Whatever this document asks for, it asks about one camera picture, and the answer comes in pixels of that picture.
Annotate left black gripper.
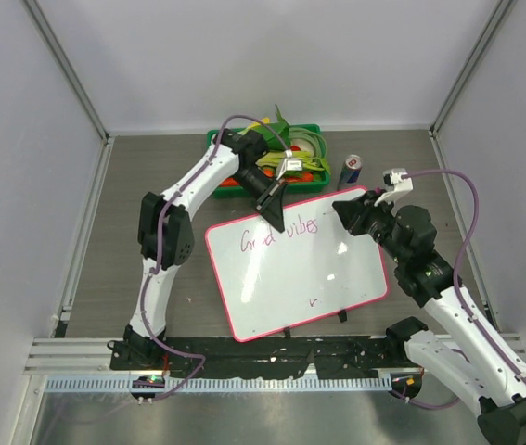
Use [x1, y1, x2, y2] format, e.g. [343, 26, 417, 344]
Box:
[232, 167, 289, 233]

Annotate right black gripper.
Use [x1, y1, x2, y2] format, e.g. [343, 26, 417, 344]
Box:
[334, 189, 408, 264]

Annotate pink framed whiteboard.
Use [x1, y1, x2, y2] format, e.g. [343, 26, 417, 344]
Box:
[205, 186, 390, 343]

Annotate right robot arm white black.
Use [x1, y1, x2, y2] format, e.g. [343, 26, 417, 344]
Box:
[332, 191, 526, 444]

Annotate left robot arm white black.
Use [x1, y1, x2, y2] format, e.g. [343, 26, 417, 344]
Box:
[109, 129, 287, 371]

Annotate energy drink can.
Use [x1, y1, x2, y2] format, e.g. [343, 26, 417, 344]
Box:
[337, 154, 363, 191]

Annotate red chili pepper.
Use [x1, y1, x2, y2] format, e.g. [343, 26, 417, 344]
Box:
[286, 172, 314, 183]

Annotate orange carrot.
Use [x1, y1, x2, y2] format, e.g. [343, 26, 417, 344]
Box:
[219, 177, 240, 188]

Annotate lower celery bok choy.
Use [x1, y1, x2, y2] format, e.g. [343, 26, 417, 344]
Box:
[257, 152, 330, 172]

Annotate green plastic tray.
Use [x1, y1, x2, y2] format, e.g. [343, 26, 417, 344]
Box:
[213, 123, 331, 198]

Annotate white onion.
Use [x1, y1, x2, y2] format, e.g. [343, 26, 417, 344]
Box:
[290, 136, 318, 157]

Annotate green long beans bundle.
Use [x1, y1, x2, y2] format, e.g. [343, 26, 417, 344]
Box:
[289, 127, 327, 158]

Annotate upper bok choy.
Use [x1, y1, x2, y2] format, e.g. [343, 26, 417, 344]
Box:
[261, 106, 290, 151]

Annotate yellow pepper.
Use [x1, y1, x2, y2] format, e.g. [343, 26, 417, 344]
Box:
[250, 117, 271, 127]

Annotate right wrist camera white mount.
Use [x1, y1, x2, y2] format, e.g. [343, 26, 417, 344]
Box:
[375, 168, 414, 207]

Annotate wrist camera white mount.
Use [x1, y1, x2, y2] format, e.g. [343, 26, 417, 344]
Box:
[276, 157, 303, 180]
[375, 168, 414, 207]

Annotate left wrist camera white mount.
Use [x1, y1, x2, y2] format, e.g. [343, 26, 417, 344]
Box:
[276, 157, 303, 180]

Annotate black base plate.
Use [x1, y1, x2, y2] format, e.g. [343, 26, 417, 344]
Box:
[108, 336, 417, 380]

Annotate white slotted cable duct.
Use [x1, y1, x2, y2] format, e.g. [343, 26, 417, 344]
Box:
[45, 373, 392, 394]

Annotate right aluminium frame post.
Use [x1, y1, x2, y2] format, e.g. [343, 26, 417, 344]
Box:
[430, 0, 517, 136]

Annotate aluminium frame post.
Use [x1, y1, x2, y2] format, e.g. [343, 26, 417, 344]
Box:
[430, 0, 517, 136]
[21, 0, 109, 140]

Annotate left aluminium frame post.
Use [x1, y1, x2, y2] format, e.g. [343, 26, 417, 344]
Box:
[21, 0, 109, 140]

